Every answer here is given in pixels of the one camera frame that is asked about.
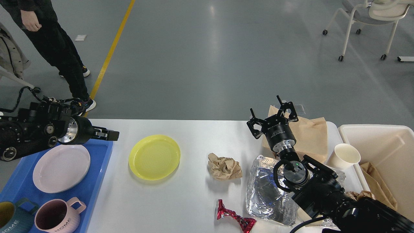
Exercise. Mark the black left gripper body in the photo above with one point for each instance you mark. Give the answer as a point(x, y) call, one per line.
point(79, 131)

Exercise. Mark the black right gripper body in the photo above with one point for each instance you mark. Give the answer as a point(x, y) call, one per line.
point(278, 133)

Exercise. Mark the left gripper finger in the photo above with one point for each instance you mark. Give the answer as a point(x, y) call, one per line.
point(105, 134)

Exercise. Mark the brown paper bag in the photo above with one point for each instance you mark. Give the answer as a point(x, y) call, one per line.
point(311, 138)

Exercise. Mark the yellow plastic plate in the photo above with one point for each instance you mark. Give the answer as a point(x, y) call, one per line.
point(154, 157)

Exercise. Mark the pink ceramic mug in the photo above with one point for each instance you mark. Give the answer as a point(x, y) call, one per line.
point(59, 216)

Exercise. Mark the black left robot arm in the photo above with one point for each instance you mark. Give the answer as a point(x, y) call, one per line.
point(46, 123)

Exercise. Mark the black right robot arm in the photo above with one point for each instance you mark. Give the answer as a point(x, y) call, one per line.
point(315, 186)

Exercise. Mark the white round plate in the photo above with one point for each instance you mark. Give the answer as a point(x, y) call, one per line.
point(61, 168)

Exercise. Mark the crumpled brown paper ball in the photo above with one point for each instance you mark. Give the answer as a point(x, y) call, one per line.
point(223, 168)

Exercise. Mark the upright white paper cup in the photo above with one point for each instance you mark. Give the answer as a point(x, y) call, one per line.
point(343, 157)

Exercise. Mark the blue plastic tray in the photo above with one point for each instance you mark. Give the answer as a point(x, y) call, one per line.
point(20, 184)

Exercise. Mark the red foil wrapper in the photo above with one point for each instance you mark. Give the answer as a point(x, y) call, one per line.
point(246, 224)

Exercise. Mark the chair with beige coat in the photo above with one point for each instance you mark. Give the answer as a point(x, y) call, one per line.
point(13, 61)

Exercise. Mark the beige plastic bin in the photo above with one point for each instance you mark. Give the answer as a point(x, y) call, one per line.
point(390, 148)

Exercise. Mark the crumpled brown paper right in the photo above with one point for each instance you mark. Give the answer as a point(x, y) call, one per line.
point(358, 195)

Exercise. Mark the blue ceramic mug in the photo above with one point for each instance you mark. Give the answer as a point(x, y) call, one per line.
point(15, 219)

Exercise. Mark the brown paper in bin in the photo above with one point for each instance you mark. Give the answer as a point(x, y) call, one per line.
point(377, 185)

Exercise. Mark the person in black trousers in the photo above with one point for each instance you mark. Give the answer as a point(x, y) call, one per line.
point(38, 20)

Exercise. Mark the white chair base right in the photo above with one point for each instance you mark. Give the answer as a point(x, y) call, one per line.
point(405, 58)

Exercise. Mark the white office chair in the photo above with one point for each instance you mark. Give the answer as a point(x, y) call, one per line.
point(371, 12)

